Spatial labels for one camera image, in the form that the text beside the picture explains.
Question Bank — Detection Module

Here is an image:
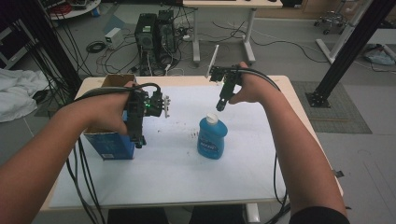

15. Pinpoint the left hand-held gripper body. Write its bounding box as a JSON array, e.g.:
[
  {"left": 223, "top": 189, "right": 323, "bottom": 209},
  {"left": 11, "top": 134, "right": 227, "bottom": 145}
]
[{"left": 125, "top": 87, "right": 172, "bottom": 142}]

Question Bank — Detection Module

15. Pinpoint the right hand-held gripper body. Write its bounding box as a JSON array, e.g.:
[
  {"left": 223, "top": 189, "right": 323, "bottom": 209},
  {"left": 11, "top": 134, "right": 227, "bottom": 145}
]
[{"left": 205, "top": 44, "right": 245, "bottom": 98}]

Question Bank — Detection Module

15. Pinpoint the blue cardboard box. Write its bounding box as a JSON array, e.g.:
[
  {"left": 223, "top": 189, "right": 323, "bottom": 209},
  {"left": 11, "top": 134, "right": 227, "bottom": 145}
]
[{"left": 82, "top": 73, "right": 138, "bottom": 161}]

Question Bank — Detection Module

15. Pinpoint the blue bottle with white cap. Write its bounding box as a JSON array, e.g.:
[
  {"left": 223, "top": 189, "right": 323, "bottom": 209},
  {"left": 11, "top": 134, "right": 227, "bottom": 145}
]
[{"left": 196, "top": 112, "right": 229, "bottom": 161}]

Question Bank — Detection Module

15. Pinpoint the person's right hand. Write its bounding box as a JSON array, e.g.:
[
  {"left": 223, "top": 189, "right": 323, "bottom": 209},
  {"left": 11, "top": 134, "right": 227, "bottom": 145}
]
[{"left": 228, "top": 61, "right": 276, "bottom": 105}]

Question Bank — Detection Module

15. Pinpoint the person's left hand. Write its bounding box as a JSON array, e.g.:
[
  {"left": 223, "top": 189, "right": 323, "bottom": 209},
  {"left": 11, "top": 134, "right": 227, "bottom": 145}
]
[{"left": 64, "top": 80, "right": 138, "bottom": 136}]

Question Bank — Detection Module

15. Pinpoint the light wooden table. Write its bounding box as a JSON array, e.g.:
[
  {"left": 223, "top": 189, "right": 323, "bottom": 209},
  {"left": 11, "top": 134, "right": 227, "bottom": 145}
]
[{"left": 39, "top": 74, "right": 345, "bottom": 213}]

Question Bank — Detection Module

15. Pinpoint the white table mat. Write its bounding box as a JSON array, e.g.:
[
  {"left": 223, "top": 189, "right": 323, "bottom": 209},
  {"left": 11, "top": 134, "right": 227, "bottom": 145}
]
[{"left": 49, "top": 84, "right": 288, "bottom": 209}]

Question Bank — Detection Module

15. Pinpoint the small white box device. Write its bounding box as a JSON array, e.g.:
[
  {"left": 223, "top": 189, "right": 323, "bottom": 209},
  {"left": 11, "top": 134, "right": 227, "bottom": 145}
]
[{"left": 104, "top": 26, "right": 125, "bottom": 50}]

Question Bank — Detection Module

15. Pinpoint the black computer tower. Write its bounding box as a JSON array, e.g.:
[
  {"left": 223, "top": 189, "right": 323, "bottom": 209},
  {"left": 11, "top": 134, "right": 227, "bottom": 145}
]
[
  {"left": 134, "top": 12, "right": 159, "bottom": 74},
  {"left": 155, "top": 9, "right": 180, "bottom": 64}
]

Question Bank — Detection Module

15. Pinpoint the white desk with legs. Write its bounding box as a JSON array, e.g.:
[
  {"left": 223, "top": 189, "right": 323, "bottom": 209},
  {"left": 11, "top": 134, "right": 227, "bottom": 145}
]
[{"left": 182, "top": 0, "right": 284, "bottom": 66}]

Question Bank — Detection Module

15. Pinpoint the round white table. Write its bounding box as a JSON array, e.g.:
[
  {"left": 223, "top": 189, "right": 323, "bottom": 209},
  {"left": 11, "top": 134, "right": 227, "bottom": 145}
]
[{"left": 40, "top": 0, "right": 103, "bottom": 21}]

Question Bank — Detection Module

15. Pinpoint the grey floor mat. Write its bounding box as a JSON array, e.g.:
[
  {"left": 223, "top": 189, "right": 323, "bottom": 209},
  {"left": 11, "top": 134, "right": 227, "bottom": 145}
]
[{"left": 290, "top": 80, "right": 374, "bottom": 135}]

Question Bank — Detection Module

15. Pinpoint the white cloth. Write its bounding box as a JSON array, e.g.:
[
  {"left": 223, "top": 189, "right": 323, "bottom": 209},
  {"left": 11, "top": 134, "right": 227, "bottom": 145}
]
[{"left": 0, "top": 67, "right": 50, "bottom": 124}]

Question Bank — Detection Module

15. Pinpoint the white metal stand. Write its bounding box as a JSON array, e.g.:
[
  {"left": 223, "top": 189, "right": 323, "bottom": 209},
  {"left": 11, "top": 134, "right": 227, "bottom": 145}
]
[{"left": 315, "top": 0, "right": 375, "bottom": 65}]

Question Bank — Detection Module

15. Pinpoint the rolling stool base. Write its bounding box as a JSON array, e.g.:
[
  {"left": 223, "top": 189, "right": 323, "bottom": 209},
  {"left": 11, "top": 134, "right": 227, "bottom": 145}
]
[{"left": 313, "top": 10, "right": 348, "bottom": 35}]

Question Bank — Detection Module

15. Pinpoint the person's black sleeve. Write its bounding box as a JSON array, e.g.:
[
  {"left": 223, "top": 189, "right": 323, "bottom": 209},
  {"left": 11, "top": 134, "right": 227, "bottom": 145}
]
[{"left": 289, "top": 205, "right": 351, "bottom": 224}]

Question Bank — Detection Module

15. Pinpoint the blue cloth bundle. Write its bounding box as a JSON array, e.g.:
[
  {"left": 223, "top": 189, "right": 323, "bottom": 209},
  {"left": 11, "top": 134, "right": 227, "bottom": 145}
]
[{"left": 363, "top": 44, "right": 396, "bottom": 67}]

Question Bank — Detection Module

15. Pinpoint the black floor cable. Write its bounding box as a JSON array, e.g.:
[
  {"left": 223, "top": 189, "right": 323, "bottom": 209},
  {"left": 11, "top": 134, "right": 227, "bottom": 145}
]
[{"left": 212, "top": 20, "right": 331, "bottom": 64}]

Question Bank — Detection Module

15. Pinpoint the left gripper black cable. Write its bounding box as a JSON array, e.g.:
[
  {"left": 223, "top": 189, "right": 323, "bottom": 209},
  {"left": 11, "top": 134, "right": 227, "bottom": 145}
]
[{"left": 64, "top": 82, "right": 163, "bottom": 224}]

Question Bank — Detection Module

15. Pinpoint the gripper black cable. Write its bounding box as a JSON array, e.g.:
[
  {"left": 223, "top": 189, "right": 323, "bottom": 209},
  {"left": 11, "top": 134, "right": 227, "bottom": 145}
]
[
  {"left": 242, "top": 66, "right": 292, "bottom": 224},
  {"left": 64, "top": 82, "right": 163, "bottom": 224}
]

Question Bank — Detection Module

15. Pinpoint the coiled black cable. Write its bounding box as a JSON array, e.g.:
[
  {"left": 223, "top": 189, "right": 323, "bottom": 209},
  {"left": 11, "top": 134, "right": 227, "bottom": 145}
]
[{"left": 85, "top": 40, "right": 107, "bottom": 54}]

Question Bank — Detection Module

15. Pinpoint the black metal post with cables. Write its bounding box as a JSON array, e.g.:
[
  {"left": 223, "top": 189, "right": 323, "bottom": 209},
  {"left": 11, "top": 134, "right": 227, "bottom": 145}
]
[{"left": 17, "top": 0, "right": 84, "bottom": 101}]

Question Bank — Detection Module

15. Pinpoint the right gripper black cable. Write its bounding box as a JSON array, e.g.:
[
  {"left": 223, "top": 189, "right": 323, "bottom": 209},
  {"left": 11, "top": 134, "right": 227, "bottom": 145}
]
[{"left": 242, "top": 66, "right": 292, "bottom": 224}]

